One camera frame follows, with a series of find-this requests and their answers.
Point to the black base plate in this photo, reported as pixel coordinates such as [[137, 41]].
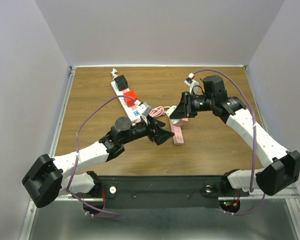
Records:
[[124, 192]]

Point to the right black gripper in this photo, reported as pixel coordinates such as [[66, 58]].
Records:
[[184, 110]]

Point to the black cube socket plug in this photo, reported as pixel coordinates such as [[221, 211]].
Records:
[[121, 82]]

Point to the white plug adapter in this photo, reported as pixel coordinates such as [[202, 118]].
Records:
[[170, 110]]

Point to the aluminium frame rail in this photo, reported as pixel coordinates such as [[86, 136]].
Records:
[[290, 192]]

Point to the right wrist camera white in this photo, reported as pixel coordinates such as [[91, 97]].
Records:
[[191, 83]]

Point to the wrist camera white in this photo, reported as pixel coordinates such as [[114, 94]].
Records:
[[144, 109], [191, 83]]

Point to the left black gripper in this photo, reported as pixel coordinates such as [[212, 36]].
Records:
[[161, 135]]

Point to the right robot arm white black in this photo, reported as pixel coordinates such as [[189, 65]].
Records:
[[281, 167]]

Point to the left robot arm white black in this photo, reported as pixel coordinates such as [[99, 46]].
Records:
[[50, 177]]

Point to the red cube socket plug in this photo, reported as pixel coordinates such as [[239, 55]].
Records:
[[130, 98]]

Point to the white multicolour power strip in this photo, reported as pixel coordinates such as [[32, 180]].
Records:
[[131, 111]]

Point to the pink power strip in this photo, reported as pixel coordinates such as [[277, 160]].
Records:
[[176, 129]]

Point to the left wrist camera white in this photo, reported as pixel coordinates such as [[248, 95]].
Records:
[[144, 109]]

